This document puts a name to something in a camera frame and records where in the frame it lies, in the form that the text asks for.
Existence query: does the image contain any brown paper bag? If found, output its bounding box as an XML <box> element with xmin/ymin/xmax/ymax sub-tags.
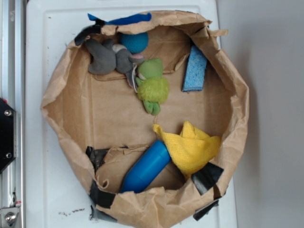
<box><xmin>41</xmin><ymin>10</ymin><xmax>249</xmax><ymax>228</ymax></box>

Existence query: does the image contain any blue plastic capsule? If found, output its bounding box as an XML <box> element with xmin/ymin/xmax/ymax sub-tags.
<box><xmin>121</xmin><ymin>140</ymin><xmax>171</xmax><ymax>193</ymax></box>

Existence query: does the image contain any light blue sponge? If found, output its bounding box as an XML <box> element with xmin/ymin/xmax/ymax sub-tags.
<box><xmin>182</xmin><ymin>45</ymin><xmax>208</xmax><ymax>92</ymax></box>

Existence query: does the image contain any yellow mesh cloth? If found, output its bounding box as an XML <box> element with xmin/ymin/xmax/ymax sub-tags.
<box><xmin>152</xmin><ymin>121</ymin><xmax>221</xmax><ymax>179</ymax></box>

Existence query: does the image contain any white plastic tray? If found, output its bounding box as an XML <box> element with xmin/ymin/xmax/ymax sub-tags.
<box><xmin>24</xmin><ymin>0</ymin><xmax>238</xmax><ymax>228</ymax></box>

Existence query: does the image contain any blue felt piece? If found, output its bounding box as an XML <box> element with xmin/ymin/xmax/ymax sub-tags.
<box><xmin>87</xmin><ymin>12</ymin><xmax>152</xmax><ymax>25</ymax></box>

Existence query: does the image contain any green plush frog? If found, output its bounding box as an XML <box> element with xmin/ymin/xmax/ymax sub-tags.
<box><xmin>135</xmin><ymin>58</ymin><xmax>169</xmax><ymax>115</ymax></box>

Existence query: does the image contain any gray plush animal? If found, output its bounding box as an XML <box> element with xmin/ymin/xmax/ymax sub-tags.
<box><xmin>85</xmin><ymin>38</ymin><xmax>144</xmax><ymax>89</ymax></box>

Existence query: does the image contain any black mounting plate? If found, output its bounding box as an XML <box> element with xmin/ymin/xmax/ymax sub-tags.
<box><xmin>0</xmin><ymin>98</ymin><xmax>16</xmax><ymax>173</ymax></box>

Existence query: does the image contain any teal textured ball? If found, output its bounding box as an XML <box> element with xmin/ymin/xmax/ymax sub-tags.
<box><xmin>120</xmin><ymin>32</ymin><xmax>149</xmax><ymax>54</ymax></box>

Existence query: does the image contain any aluminum frame rail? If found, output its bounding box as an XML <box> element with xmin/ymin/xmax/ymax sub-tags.
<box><xmin>0</xmin><ymin>0</ymin><xmax>27</xmax><ymax>228</ymax></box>

